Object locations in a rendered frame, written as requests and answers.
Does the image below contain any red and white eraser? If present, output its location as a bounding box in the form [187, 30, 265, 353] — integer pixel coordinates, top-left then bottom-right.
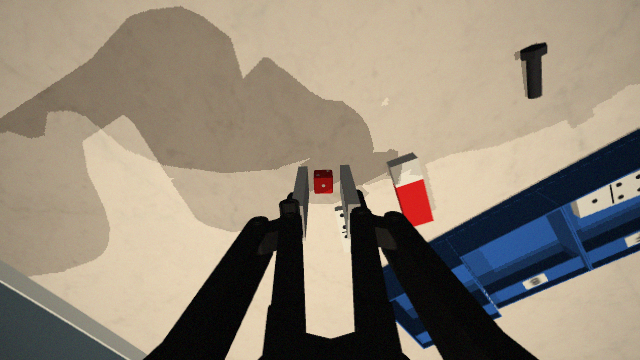
[386, 153, 434, 227]

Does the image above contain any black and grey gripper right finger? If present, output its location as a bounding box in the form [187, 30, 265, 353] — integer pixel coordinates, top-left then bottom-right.
[340, 165, 539, 360]

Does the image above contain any blue bin rack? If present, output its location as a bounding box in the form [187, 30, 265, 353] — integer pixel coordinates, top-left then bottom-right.
[382, 129, 640, 349]

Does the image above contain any white domino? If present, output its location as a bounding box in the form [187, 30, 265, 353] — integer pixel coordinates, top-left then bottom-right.
[571, 170, 640, 218]
[335, 206, 351, 253]

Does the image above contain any red die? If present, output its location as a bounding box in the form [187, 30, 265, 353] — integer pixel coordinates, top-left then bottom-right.
[314, 170, 333, 194]

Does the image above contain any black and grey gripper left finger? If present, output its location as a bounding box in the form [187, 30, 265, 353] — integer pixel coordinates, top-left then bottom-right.
[143, 166, 309, 360]

